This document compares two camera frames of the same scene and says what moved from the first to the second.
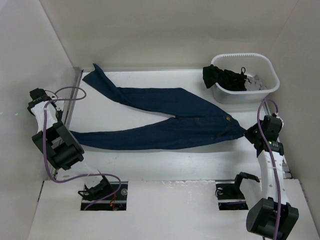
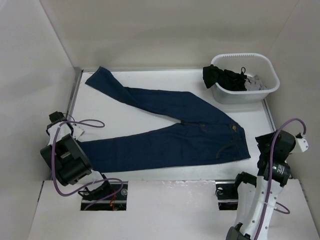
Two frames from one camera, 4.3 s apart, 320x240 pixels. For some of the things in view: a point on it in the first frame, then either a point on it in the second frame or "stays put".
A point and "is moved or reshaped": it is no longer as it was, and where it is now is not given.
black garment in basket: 227,79 stays put
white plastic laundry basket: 256,64 stays put
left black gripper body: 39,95 -> 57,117
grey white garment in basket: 254,83 stays put
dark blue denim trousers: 199,123 is moved or reshaped
